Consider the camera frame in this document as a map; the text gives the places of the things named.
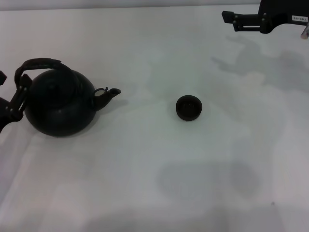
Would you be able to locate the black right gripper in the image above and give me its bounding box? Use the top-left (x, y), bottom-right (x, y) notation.
top-left (221, 0), bottom-right (309, 35)

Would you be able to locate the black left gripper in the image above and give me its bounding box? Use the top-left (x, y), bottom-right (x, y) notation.
top-left (0, 70), bottom-right (33, 133)

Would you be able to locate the black round teapot with handle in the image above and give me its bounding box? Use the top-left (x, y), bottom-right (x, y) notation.
top-left (14, 57), bottom-right (122, 138)

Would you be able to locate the small dark teacup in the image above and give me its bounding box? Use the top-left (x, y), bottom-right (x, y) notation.
top-left (176, 95), bottom-right (203, 122)

